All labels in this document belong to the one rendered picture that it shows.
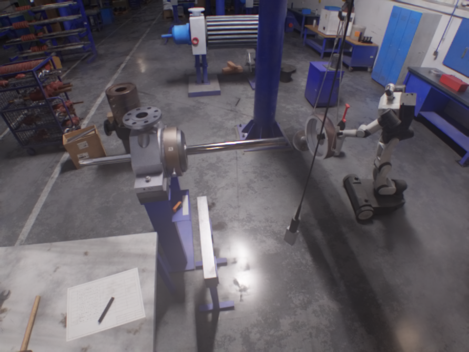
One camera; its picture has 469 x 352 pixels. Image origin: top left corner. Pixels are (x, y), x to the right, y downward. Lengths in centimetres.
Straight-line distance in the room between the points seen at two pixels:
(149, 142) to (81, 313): 106
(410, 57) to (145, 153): 571
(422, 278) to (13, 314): 327
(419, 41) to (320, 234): 474
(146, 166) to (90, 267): 71
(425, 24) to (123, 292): 633
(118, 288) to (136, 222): 145
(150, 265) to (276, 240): 146
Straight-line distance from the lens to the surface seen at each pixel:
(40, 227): 347
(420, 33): 625
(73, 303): 163
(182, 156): 169
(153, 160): 162
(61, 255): 184
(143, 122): 161
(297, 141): 230
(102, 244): 173
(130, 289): 151
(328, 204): 305
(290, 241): 149
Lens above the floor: 219
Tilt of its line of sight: 44 degrees down
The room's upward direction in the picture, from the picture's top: straight up
